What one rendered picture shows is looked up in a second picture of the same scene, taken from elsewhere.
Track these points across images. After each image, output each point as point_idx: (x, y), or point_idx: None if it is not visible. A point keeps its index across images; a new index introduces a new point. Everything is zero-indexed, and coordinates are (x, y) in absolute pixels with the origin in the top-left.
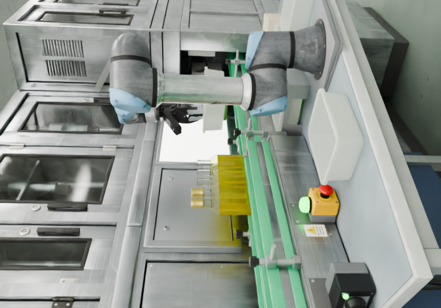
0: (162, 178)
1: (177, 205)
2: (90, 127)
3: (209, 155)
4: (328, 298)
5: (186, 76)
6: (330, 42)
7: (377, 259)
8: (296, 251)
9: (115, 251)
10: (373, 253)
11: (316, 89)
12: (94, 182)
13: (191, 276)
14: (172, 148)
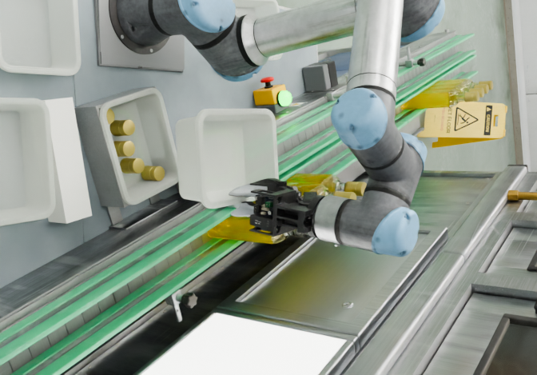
0: (363, 308)
1: (368, 265)
2: None
3: (232, 334)
4: (333, 86)
5: None
6: None
7: (302, 51)
8: (321, 101)
9: (489, 241)
10: (300, 54)
11: (166, 59)
12: (516, 364)
13: None
14: (293, 366)
